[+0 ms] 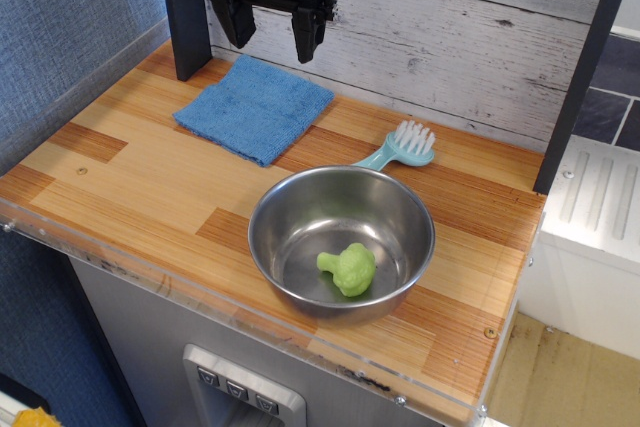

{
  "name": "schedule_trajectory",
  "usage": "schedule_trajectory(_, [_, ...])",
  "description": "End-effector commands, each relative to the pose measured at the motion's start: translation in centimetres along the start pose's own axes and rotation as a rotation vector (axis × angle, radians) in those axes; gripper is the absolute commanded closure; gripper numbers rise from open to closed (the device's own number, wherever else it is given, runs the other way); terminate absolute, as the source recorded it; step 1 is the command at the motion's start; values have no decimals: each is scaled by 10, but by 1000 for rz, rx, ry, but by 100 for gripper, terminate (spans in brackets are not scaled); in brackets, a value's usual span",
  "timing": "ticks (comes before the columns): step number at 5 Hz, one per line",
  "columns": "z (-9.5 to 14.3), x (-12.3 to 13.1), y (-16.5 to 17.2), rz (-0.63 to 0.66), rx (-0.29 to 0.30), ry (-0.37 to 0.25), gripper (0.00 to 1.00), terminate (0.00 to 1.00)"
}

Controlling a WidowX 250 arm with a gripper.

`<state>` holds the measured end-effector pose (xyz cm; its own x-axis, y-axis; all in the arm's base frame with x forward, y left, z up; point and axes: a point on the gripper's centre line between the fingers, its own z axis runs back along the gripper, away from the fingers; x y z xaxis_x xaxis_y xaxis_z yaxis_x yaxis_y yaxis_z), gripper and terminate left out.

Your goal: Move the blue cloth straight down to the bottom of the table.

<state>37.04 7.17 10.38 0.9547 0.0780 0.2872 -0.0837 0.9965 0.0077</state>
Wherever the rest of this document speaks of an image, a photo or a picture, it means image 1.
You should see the dark right support post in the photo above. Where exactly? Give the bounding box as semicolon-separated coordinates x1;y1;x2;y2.
533;0;622;195

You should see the silver dispenser button panel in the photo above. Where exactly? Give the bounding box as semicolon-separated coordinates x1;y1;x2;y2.
183;344;307;426

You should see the yellow object at corner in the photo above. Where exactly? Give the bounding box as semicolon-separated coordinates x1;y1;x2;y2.
11;408;62;427

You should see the blue folded cloth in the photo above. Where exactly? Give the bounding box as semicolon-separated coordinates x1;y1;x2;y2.
173;55;335;167

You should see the dark support post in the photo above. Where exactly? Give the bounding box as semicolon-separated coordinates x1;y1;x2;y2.
533;0;622;195
165;0;211;81

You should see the dark left support post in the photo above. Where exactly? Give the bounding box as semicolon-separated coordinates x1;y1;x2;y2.
165;0;211;81

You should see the clear acrylic table edge guard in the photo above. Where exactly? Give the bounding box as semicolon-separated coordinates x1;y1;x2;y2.
1;189;545;426

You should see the teal dish brush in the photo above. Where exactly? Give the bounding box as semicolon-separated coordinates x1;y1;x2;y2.
355;120;436;171

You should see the green toy broccoli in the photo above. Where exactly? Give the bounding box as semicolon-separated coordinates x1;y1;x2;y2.
316;243;377;297

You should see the white ribbed side unit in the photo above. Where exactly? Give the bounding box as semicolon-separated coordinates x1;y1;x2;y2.
519;136;639;357

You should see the stainless steel bowl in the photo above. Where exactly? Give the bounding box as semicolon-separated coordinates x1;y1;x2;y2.
248;166;436;326

